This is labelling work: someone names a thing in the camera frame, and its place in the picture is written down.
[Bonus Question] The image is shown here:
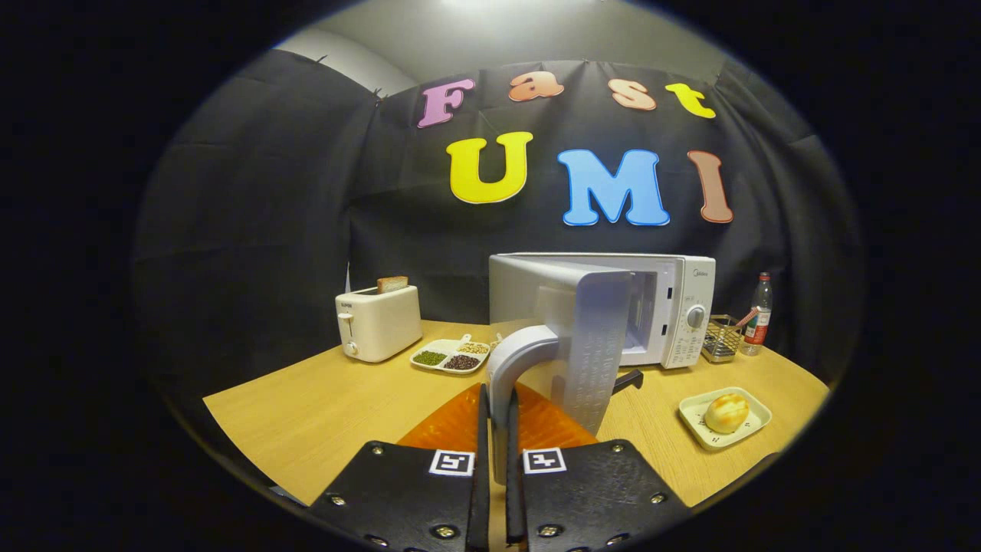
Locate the clear bottle with red label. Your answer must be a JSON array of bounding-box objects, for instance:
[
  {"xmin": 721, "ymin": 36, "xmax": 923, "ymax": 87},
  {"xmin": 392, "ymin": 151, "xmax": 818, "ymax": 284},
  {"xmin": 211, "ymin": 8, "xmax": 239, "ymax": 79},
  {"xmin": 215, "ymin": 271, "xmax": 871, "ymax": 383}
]
[{"xmin": 740, "ymin": 272, "xmax": 773, "ymax": 357}]

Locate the small cream square plate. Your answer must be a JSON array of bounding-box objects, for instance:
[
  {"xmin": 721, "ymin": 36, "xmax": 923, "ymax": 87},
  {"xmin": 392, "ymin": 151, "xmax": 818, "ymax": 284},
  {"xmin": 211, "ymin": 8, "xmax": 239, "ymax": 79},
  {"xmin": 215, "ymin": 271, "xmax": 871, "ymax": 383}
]
[{"xmin": 678, "ymin": 386, "xmax": 773, "ymax": 452}]

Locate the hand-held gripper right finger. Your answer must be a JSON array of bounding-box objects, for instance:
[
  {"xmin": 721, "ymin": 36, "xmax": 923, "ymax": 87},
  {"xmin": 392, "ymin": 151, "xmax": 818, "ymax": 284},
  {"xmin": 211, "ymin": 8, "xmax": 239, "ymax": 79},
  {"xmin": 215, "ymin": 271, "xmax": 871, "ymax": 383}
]
[{"xmin": 504, "ymin": 382, "xmax": 691, "ymax": 552}]

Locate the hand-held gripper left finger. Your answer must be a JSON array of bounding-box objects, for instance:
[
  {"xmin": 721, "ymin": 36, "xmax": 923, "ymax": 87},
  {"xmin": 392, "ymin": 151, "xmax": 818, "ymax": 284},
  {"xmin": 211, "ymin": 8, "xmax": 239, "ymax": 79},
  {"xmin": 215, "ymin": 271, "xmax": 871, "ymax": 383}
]
[{"xmin": 309, "ymin": 382, "xmax": 492, "ymax": 552}]

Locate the golden bread bun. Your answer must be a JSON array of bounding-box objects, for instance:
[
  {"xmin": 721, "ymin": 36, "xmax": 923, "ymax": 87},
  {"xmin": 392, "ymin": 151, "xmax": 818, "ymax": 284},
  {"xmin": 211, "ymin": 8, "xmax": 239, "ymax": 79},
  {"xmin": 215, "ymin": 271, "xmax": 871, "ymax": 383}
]
[{"xmin": 704, "ymin": 393, "xmax": 750, "ymax": 435}]

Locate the white microwave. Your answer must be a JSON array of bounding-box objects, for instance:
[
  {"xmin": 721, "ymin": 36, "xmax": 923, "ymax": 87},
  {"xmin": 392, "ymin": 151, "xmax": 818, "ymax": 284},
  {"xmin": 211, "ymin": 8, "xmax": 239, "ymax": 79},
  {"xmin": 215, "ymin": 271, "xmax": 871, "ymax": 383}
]
[{"xmin": 486, "ymin": 251, "xmax": 717, "ymax": 485}]

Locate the divided white dish of beans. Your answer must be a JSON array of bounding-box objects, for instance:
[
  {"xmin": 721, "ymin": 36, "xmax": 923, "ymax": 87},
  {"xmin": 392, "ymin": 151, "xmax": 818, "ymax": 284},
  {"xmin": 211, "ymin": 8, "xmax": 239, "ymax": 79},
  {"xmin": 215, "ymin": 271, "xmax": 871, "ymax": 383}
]
[{"xmin": 409, "ymin": 334, "xmax": 493, "ymax": 376}]

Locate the white toaster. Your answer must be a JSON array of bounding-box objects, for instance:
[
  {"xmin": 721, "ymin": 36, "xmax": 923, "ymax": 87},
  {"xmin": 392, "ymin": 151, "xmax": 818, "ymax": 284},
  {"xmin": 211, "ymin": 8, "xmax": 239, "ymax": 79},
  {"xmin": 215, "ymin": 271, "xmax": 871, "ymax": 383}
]
[{"xmin": 335, "ymin": 285, "xmax": 423, "ymax": 363}]

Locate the metal wire basket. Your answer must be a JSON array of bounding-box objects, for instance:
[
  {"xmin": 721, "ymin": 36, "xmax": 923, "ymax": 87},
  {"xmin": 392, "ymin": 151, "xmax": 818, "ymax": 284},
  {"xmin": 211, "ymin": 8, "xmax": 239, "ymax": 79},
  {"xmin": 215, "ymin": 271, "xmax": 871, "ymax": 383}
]
[{"xmin": 701, "ymin": 314, "xmax": 743, "ymax": 363}]

